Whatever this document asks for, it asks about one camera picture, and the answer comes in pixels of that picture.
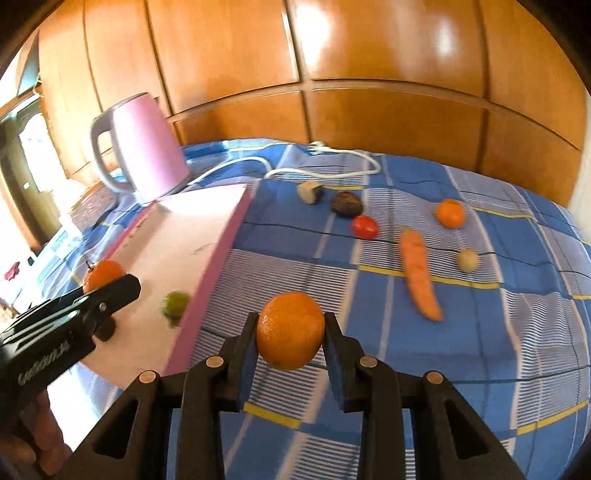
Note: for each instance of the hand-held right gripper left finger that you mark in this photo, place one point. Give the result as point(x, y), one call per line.
point(247, 369)

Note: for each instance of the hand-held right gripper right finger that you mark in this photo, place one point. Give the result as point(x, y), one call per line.
point(334, 369)

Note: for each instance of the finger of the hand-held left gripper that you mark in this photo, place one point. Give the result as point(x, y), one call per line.
point(105, 330)
point(115, 293)

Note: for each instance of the orange with stem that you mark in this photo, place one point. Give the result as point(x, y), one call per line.
point(104, 276)

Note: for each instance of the large orange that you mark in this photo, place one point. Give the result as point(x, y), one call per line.
point(291, 331)

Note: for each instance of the pink shallow box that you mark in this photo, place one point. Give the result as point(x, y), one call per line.
point(175, 240)

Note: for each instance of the carrot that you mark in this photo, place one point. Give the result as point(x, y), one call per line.
point(418, 272)

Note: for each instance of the red tomato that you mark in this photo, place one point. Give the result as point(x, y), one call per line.
point(364, 227)

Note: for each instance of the small yellowish potato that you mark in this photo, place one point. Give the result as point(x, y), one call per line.
point(468, 261)

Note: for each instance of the person's left hand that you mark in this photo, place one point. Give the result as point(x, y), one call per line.
point(48, 429)

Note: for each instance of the green fruit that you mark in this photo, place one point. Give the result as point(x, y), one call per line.
point(175, 307)

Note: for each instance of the pink electric kettle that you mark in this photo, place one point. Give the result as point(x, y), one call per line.
point(147, 147)

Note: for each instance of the blue checked blanket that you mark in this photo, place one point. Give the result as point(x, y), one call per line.
point(485, 346)

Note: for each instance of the dark avocado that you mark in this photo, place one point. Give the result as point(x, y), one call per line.
point(346, 203)

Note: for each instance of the small orange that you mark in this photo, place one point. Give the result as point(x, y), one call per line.
point(450, 213)

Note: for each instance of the wooden wardrobe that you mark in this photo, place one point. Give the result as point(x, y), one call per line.
point(369, 60)

